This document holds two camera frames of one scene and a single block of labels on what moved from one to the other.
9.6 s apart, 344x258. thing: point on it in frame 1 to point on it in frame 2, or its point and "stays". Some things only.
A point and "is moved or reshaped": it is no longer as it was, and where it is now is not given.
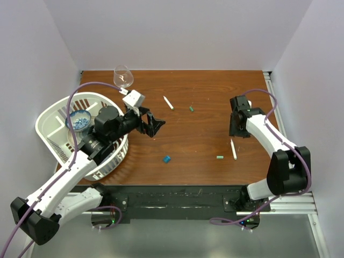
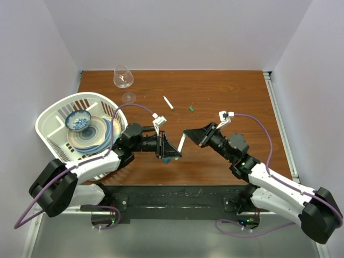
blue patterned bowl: [79, 120] stays
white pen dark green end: [170, 105] stays
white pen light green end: [233, 150] is moved or reshaped
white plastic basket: [51, 123] stays
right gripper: [233, 132] to [201, 137]
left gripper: [150, 129] to [164, 149]
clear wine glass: [122, 76] stays
